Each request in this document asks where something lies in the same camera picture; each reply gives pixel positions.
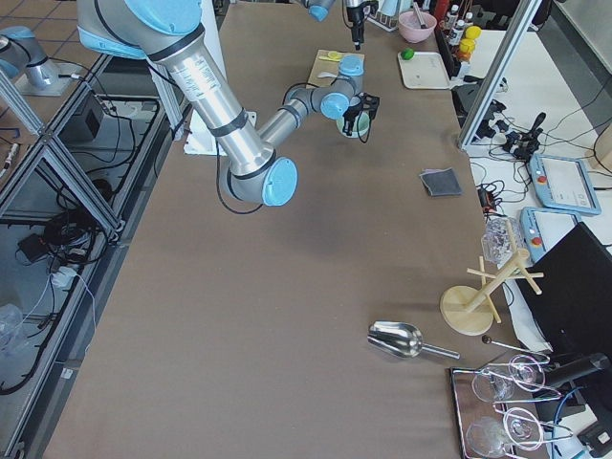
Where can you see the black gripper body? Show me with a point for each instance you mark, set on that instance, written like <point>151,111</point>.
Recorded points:
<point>353,113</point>
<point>355,16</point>

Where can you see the light green bowl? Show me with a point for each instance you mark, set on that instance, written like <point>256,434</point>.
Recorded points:
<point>360,127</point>

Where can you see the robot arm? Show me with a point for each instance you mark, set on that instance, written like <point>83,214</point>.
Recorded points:
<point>319,9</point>
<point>171,34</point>

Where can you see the pink bowl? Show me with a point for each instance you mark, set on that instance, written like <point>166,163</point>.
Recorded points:
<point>410,28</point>

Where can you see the yellow plastic knife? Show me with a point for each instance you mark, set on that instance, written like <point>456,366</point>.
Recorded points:
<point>326,58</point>

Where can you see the bamboo cutting board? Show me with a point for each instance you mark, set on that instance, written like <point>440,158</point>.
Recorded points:
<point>325,86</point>

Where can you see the green lime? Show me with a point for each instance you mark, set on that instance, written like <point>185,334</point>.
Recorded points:
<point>407,53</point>

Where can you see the metal tube with black cap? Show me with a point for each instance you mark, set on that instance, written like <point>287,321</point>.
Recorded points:
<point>420,17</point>

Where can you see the cream rabbit tray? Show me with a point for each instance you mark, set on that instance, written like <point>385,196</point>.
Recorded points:
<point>424,71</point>

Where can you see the grey folded cloth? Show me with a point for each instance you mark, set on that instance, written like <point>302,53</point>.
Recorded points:
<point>441,182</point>

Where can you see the yellow lemon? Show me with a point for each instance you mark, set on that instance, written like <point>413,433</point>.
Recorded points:
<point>472,32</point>

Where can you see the black headset stand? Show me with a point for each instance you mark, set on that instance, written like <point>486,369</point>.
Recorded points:
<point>463,97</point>

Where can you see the crystal glass dish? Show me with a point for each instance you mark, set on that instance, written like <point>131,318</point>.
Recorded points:
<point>501,237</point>

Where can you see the wooden mug tree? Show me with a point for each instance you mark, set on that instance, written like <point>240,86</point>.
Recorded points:
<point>471,312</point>

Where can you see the metal scoop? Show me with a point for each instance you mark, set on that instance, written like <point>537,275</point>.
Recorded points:
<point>404,340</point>

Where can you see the black monitor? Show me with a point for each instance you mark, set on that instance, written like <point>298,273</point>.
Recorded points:
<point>573,310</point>

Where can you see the white camera post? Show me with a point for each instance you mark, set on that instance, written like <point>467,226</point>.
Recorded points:
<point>199,140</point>

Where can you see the aluminium frame post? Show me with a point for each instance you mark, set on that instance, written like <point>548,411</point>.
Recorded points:
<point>519,25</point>

